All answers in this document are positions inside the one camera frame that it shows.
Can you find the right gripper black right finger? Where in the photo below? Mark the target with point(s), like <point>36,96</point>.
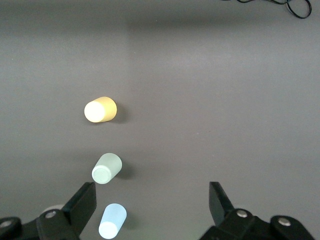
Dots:
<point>220,207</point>

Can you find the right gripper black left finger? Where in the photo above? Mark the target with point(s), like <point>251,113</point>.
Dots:
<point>80,207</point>

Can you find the pale green plastic cup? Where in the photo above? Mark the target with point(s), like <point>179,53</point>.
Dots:
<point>107,167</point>

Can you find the yellow plastic cup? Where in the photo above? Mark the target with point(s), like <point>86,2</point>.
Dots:
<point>105,110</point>

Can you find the light blue plastic cup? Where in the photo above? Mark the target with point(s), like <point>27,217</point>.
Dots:
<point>112,220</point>

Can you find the dark grey table mat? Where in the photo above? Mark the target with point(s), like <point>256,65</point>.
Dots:
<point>200,100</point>

